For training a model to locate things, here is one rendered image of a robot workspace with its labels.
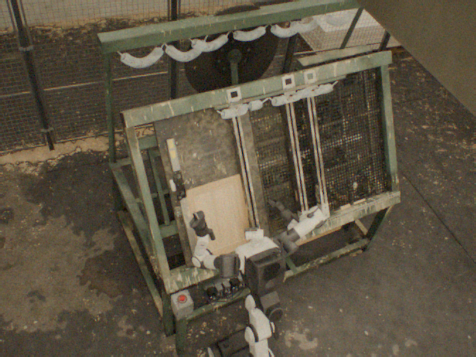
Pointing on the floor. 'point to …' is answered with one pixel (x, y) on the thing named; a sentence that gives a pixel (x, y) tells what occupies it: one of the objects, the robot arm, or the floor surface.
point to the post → (180, 336)
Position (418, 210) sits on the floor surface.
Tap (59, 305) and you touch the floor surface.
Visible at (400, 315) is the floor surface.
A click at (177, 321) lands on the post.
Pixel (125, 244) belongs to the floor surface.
